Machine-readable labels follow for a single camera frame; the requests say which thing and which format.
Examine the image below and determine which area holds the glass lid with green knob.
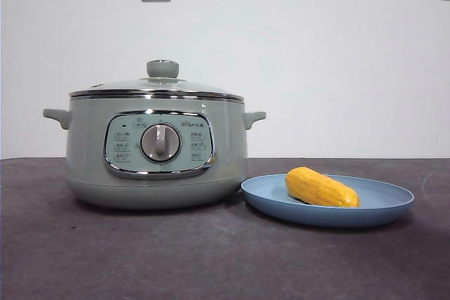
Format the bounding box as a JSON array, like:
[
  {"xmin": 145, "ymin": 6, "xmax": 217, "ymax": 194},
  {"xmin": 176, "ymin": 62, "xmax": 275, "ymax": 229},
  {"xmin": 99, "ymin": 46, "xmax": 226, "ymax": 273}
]
[{"xmin": 68, "ymin": 59, "xmax": 243, "ymax": 100}]

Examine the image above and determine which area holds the yellow corn cob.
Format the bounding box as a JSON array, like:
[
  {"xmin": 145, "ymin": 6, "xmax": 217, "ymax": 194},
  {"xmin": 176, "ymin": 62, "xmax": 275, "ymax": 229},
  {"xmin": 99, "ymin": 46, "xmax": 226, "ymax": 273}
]
[{"xmin": 285, "ymin": 167, "xmax": 361, "ymax": 209}]

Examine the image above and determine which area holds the blue round plate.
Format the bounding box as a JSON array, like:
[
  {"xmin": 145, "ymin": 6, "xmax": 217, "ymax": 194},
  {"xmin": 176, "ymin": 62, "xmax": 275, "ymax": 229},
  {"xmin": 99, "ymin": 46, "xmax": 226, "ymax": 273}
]
[{"xmin": 240, "ymin": 172, "xmax": 416, "ymax": 228}]

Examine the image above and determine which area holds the pale green electric steamer pot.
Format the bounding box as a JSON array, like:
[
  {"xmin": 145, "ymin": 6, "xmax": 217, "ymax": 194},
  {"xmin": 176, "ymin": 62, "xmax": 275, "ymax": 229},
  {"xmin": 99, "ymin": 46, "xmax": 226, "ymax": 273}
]
[{"xmin": 42, "ymin": 95, "xmax": 267, "ymax": 210}]

